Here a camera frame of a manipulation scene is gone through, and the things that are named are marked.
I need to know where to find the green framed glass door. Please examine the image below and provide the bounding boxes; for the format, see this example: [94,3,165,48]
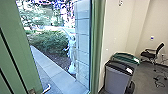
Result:
[0,0,44,94]

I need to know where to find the white garden statue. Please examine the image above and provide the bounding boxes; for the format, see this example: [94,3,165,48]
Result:
[64,33,79,76]

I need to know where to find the black rolling office chair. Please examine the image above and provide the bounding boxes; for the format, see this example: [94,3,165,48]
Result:
[139,41,167,66]

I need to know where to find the white wall switch plate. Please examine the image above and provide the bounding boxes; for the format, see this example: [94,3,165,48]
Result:
[118,0,124,7]

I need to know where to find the silver door handle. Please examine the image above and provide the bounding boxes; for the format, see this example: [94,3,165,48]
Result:
[28,83,52,94]

